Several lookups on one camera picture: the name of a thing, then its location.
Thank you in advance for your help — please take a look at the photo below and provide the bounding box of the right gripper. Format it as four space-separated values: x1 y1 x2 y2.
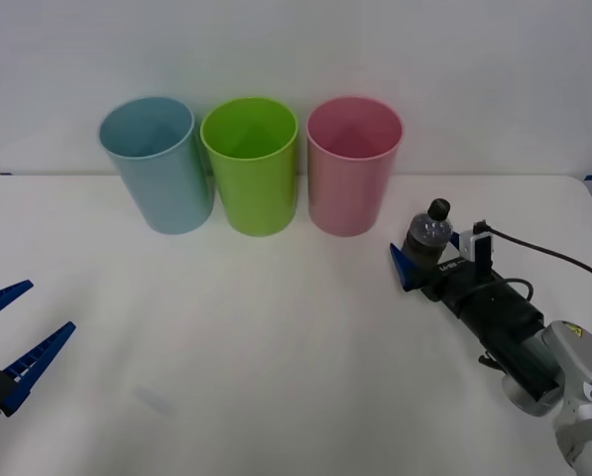
389 231 506 319

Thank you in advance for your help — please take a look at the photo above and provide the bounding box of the small dark plastic bottle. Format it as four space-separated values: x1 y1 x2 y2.
405 197 456 272

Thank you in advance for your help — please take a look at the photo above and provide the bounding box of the pink plastic bin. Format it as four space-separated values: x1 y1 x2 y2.
305 95 405 238

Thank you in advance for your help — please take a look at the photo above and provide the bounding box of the green plastic bin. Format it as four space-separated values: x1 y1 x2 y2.
199 96 298 237

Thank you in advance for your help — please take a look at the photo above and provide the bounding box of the pale blue plastic bin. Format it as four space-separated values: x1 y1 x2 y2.
97 95 215 236

